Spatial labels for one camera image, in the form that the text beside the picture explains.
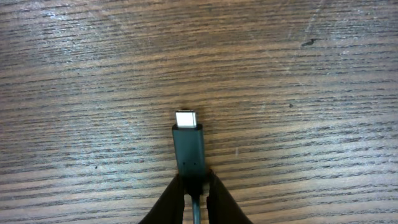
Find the black USB charging cable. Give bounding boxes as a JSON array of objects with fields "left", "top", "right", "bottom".
[{"left": 171, "top": 110, "right": 208, "bottom": 224}]

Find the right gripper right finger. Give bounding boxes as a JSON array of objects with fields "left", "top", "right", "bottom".
[{"left": 206, "top": 170, "right": 252, "bottom": 224}]

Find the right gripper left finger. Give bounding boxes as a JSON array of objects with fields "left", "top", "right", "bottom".
[{"left": 139, "top": 174, "right": 185, "bottom": 224}]

